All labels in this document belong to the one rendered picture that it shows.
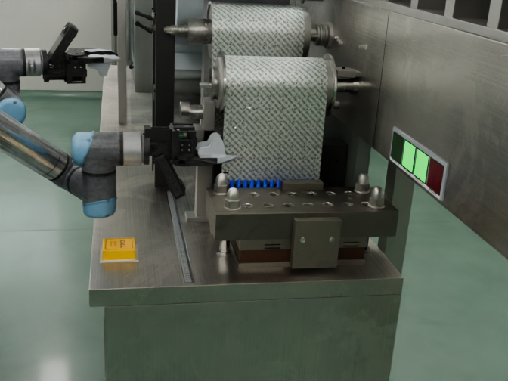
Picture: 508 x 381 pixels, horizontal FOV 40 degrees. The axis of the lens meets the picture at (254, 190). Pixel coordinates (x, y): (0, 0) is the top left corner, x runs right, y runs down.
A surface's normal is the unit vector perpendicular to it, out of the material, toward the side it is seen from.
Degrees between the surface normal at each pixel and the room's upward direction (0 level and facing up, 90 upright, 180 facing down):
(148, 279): 0
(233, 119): 90
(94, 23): 90
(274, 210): 0
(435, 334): 0
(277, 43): 92
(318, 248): 90
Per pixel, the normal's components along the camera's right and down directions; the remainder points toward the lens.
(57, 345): 0.06, -0.94
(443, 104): -0.98, 0.01
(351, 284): 0.18, 0.34
